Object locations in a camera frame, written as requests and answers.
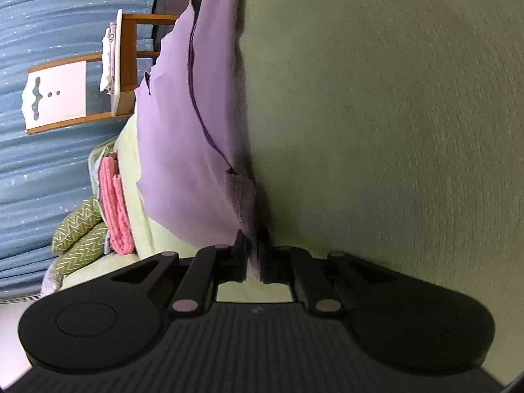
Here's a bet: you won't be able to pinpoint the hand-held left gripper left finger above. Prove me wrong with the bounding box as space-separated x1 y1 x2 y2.
110 230 250 316

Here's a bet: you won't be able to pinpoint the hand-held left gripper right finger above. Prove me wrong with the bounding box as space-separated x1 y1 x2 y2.
259 230 394 315

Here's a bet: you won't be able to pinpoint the pink folded blanket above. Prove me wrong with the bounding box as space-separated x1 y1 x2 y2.
99 156 136 255

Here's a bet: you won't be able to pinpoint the blue starry curtain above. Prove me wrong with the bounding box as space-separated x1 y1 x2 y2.
0 0 160 295

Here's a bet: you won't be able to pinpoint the folded pale clothes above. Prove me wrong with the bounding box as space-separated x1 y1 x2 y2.
99 25 119 95

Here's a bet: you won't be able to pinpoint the purple garment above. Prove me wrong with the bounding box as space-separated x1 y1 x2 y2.
135 0 259 283

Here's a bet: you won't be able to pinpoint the green covered sofa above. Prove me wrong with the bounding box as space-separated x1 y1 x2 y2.
41 0 524 320

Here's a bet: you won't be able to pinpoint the wooden chair with white seat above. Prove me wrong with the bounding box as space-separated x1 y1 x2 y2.
25 8 181 135

